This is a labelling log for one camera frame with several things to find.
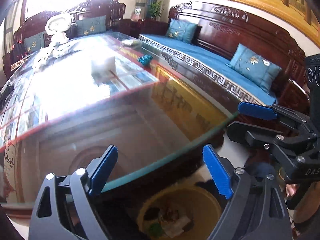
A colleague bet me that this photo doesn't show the teal embroidered pillow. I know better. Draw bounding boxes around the teal embroidered pillow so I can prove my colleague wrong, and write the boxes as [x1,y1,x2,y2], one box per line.
[228,44,281,93]
[165,19,197,44]

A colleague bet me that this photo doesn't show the teal embroidered pillow far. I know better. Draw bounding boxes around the teal embroidered pillow far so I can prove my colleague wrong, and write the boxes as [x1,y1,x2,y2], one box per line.
[165,19,197,44]

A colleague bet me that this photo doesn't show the small white tissue pack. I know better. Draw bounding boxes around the small white tissue pack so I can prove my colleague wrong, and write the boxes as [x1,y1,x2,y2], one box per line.
[120,39,142,47]

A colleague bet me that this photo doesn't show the white toy robot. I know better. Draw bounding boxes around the white toy robot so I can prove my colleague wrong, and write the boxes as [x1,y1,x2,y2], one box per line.
[45,13,72,47]

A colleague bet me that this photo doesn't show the dark carved wooden coffee table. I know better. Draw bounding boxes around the dark carved wooden coffee table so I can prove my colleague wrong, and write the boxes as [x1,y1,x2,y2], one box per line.
[1,33,238,217]

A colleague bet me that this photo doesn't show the white paper scrap in bin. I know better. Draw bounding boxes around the white paper scrap in bin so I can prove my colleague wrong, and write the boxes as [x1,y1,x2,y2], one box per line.
[162,216,191,238]

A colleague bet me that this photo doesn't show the far wooden sofa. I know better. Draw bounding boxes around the far wooden sofa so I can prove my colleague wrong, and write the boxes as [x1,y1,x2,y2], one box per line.
[2,0,126,79]

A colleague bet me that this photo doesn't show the yellow trash bin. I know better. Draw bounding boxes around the yellow trash bin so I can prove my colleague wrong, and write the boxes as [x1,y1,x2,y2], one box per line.
[137,186,222,239]

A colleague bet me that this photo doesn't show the snack wrappers in bin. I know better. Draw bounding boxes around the snack wrappers in bin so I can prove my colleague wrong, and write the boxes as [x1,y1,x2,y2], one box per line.
[143,206,180,223]

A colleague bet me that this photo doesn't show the white foam square with hole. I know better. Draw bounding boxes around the white foam square with hole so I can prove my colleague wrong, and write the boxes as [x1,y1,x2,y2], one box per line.
[91,56,116,86]

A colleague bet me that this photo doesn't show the blue white wet wipes pack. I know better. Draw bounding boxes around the blue white wet wipes pack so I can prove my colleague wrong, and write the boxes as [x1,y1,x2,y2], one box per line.
[50,43,81,59]

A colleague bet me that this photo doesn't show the white spotted plastic bag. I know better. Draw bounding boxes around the white spotted plastic bag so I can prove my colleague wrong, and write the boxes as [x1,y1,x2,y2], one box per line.
[32,47,54,72]

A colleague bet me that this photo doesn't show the teal paper ball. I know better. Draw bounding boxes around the teal paper ball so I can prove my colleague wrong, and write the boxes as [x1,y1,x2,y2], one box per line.
[137,54,153,67]

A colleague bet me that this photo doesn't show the long wooden sofa blue cushion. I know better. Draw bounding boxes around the long wooden sofa blue cushion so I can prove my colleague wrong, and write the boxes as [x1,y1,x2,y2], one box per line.
[138,0,311,116]

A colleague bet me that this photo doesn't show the teal embroidered pillow near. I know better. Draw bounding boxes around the teal embroidered pillow near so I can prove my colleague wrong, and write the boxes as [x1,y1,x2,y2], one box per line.
[228,44,281,93]

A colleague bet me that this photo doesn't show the potted plant in corner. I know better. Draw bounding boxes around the potted plant in corner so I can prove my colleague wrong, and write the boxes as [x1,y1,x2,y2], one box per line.
[148,1,163,20]

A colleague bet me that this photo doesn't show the green wrapper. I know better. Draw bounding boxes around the green wrapper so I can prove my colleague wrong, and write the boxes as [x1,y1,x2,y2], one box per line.
[148,223,164,238]

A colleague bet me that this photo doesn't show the person's right hand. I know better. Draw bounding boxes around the person's right hand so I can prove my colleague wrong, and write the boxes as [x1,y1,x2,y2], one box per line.
[285,184,299,198]

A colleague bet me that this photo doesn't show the teal pillow on far sofa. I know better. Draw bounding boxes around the teal pillow on far sofa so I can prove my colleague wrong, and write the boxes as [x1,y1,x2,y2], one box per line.
[76,16,106,37]

